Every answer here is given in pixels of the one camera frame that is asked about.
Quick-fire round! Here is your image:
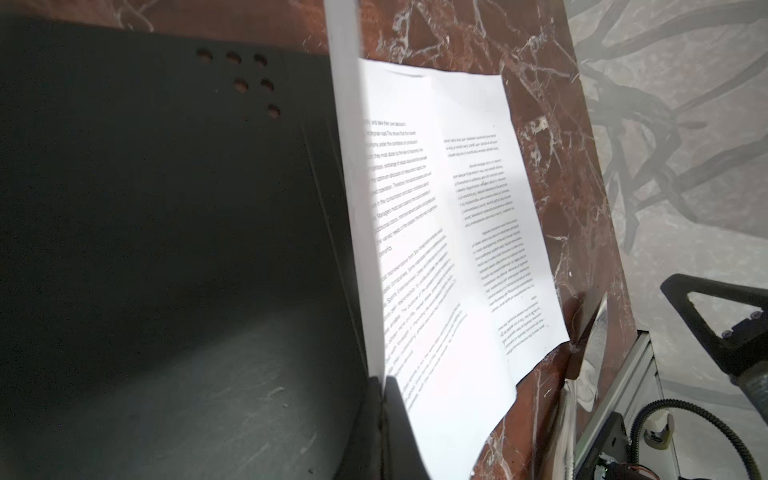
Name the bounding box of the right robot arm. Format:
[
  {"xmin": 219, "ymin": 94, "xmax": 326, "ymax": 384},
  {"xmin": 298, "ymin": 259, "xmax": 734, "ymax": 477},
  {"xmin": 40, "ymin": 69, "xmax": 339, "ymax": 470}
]
[{"xmin": 582, "ymin": 274, "xmax": 767, "ymax": 479}]

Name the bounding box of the paper sheet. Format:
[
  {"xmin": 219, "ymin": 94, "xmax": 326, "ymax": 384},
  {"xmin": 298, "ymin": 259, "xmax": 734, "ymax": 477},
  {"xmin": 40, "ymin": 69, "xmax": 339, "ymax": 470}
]
[
  {"xmin": 324, "ymin": 1, "xmax": 386, "ymax": 382},
  {"xmin": 360, "ymin": 60, "xmax": 568, "ymax": 479}
]

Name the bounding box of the aluminium frame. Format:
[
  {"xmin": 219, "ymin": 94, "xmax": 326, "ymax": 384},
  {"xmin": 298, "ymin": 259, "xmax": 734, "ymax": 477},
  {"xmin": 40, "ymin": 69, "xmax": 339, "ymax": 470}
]
[{"xmin": 575, "ymin": 331, "xmax": 664, "ymax": 479}]

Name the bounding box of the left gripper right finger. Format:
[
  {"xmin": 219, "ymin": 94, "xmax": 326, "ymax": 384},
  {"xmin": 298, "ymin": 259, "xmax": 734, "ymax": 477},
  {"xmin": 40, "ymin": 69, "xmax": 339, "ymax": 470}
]
[{"xmin": 381, "ymin": 376, "xmax": 429, "ymax": 480}]

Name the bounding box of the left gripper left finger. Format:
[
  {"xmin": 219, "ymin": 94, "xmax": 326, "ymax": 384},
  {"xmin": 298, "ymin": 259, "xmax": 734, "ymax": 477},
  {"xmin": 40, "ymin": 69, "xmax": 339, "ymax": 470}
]
[{"xmin": 334, "ymin": 377, "xmax": 383, "ymax": 480}]

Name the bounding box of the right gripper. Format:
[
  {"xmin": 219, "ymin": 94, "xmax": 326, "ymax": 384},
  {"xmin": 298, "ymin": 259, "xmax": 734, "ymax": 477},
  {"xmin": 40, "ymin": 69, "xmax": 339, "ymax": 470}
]
[{"xmin": 661, "ymin": 273, "xmax": 768, "ymax": 423}]

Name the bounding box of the teal folder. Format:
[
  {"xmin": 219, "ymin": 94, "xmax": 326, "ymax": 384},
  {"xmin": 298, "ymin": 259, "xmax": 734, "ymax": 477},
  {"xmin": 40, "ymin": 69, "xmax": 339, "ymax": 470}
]
[{"xmin": 1, "ymin": 14, "xmax": 367, "ymax": 479}]

